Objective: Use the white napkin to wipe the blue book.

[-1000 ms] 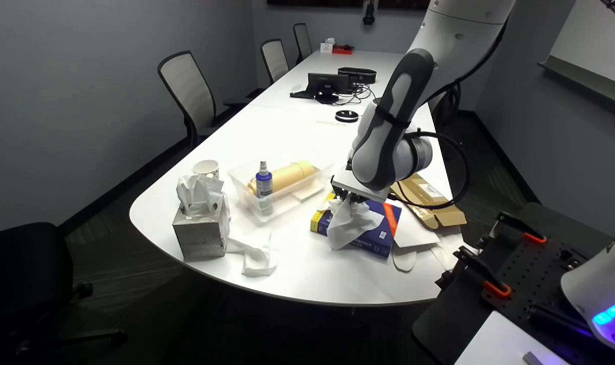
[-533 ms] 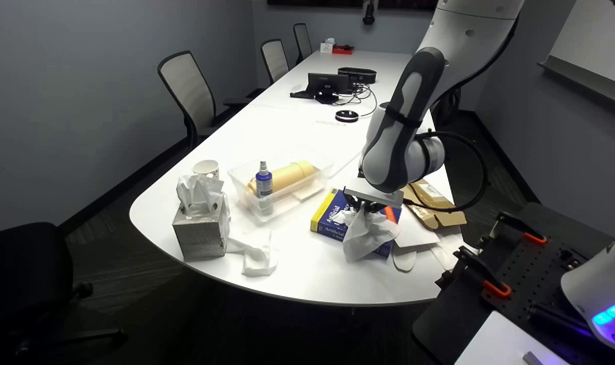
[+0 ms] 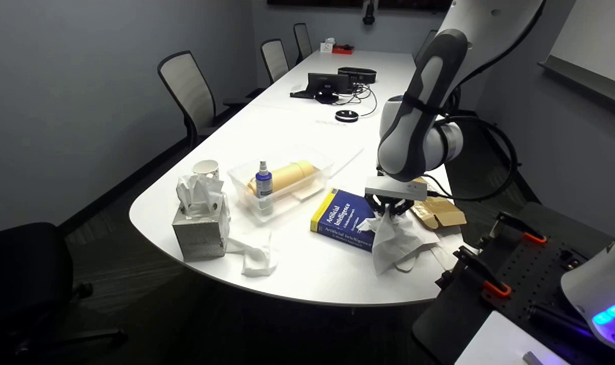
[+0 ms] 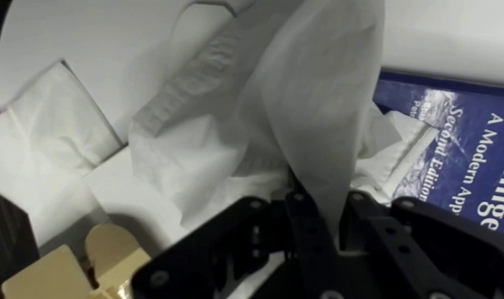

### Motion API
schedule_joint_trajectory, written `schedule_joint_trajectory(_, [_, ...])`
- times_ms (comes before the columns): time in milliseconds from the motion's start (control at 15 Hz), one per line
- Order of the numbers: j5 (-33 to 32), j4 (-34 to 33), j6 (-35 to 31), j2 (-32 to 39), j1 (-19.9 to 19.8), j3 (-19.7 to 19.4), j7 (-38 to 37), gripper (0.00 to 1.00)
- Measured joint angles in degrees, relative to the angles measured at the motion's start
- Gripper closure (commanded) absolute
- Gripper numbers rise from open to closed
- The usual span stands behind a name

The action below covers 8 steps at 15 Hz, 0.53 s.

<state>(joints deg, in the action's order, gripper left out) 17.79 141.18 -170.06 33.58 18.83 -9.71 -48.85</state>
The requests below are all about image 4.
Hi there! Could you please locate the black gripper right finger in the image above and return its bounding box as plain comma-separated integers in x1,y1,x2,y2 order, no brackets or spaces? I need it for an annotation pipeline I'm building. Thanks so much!
339,189,504,299

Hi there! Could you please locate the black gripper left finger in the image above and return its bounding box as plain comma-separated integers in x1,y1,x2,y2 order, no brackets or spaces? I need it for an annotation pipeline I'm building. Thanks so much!
130,189,341,299

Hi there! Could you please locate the white napkin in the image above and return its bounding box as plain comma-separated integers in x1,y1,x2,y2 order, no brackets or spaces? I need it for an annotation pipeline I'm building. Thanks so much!
126,0,442,240
0,58,125,247

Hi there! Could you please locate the blue book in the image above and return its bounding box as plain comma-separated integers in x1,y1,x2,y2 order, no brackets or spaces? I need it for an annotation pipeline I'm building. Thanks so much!
372,66,504,242

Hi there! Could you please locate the white folded napkin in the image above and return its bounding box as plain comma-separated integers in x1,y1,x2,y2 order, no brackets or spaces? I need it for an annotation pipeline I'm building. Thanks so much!
0,58,125,247

